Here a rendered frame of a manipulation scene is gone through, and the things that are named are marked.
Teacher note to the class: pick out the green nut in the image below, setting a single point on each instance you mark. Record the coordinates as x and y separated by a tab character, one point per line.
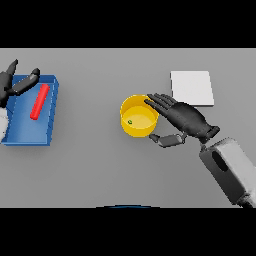
130	122

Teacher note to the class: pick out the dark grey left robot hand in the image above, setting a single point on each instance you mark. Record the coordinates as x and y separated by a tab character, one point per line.
6	83

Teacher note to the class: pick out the blue tray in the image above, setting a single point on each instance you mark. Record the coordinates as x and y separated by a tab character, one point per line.
30	120

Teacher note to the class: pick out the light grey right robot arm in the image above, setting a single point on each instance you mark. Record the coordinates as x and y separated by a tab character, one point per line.
231	173

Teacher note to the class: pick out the pale square measuring scale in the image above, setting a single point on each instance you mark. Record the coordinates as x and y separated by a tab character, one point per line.
192	87

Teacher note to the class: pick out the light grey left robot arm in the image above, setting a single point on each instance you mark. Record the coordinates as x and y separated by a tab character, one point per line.
2	123

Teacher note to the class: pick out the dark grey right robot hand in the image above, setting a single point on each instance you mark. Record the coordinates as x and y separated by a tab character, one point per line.
185	116

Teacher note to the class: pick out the red beaker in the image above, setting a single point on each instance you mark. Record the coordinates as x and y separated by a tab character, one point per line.
40	101

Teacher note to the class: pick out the yellow bowl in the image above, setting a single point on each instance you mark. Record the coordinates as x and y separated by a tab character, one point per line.
138	116

